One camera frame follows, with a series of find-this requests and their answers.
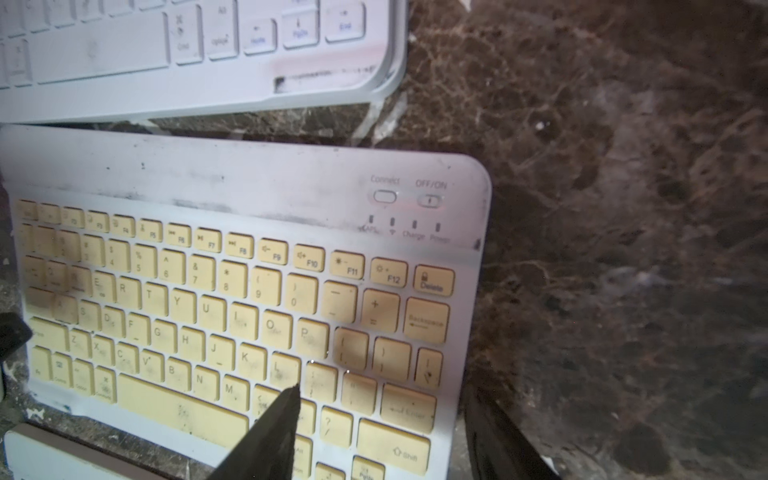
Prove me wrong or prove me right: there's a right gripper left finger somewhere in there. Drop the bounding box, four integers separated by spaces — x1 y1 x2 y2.
208 385 301 480

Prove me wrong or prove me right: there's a pink keyboard front right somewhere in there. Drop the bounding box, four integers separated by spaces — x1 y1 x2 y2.
3 424 162 480

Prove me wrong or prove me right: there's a yellow keyboard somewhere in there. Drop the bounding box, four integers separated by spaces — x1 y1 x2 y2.
1 125 492 479

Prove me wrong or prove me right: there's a white keyboard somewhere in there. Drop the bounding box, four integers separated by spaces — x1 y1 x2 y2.
1 0 409 124

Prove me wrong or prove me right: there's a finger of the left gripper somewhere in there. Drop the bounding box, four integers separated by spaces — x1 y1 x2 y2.
0 312 33 360

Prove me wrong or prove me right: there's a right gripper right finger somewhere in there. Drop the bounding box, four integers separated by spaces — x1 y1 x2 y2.
465 385 561 480

